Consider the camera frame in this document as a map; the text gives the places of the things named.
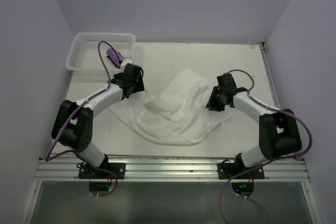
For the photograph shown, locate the aluminium mounting rail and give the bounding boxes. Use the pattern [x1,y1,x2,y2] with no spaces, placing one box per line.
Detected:
[34,155,310,182]

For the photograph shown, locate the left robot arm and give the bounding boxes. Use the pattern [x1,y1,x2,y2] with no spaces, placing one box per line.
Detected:
[51,63,144,178]

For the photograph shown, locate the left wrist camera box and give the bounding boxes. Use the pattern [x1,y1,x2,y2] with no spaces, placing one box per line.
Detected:
[120,58,133,69]

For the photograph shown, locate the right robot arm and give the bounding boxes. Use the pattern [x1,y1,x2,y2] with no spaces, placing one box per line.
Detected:
[206,73,302,179]

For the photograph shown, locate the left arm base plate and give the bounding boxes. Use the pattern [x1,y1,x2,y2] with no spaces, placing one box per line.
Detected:
[76,162,125,179]

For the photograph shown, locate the purple and black towel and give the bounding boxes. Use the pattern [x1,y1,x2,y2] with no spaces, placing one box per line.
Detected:
[107,48,125,69]

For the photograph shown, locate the white towel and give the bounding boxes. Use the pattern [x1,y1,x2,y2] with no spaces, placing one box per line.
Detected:
[109,69,234,146]

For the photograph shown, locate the white plastic basket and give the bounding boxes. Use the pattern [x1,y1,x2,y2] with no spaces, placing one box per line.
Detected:
[65,33,135,76]

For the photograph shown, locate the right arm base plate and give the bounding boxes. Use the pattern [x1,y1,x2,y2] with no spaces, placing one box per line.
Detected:
[217,159,265,180]

